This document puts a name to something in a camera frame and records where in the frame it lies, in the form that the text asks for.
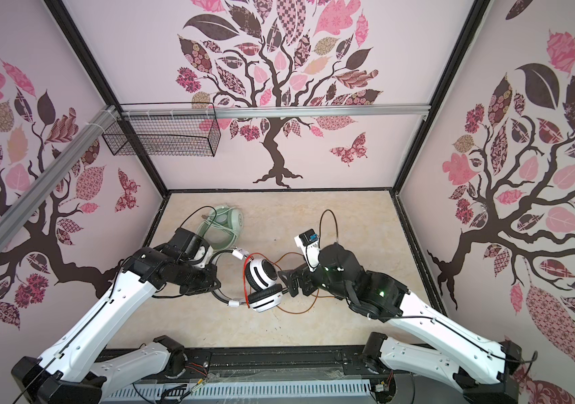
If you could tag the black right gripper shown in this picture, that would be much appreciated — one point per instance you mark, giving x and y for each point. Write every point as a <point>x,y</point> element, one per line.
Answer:
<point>303,273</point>

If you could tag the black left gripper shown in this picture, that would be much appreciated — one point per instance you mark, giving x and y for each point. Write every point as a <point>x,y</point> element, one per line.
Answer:
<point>210,283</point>

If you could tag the white black over-ear headphones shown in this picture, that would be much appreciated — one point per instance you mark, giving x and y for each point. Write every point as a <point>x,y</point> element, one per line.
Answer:
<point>262,289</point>

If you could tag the mint green over-ear headphones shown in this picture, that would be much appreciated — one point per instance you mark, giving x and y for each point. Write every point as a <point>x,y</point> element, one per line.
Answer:
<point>222,227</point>

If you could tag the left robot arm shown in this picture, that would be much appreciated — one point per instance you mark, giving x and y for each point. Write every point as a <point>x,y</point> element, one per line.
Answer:
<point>70,372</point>

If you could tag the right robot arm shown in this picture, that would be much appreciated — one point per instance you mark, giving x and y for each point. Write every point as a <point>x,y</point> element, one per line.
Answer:
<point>481,369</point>

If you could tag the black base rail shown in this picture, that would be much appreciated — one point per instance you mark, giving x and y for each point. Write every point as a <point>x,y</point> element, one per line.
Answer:
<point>277,364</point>

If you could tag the white slotted cable duct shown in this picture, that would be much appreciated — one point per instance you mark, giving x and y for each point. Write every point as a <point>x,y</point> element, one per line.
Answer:
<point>243,392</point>

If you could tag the black wire basket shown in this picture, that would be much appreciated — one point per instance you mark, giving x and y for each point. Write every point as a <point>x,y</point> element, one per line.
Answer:
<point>184,129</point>

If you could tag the aluminium rail back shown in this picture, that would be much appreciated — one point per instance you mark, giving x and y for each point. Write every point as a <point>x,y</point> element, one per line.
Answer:
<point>272,111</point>

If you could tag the aluminium rail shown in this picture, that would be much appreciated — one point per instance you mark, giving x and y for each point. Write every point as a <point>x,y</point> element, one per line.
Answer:
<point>272,111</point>
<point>20,212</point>

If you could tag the aluminium rail left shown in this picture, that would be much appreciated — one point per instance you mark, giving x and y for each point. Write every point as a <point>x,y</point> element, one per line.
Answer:
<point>20,212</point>

